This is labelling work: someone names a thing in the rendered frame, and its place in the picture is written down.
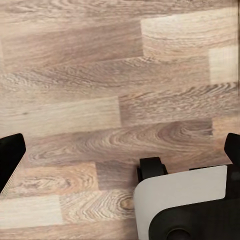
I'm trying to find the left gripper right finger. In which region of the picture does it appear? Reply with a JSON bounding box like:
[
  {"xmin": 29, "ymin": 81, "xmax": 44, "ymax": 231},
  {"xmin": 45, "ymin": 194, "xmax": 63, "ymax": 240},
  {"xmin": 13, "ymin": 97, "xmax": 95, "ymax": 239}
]
[{"xmin": 224, "ymin": 133, "xmax": 240, "ymax": 173}]

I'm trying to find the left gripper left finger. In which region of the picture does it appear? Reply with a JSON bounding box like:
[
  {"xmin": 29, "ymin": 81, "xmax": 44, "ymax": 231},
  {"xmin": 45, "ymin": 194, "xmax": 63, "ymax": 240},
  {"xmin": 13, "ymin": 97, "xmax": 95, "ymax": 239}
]
[{"xmin": 0, "ymin": 133, "xmax": 26, "ymax": 193}]

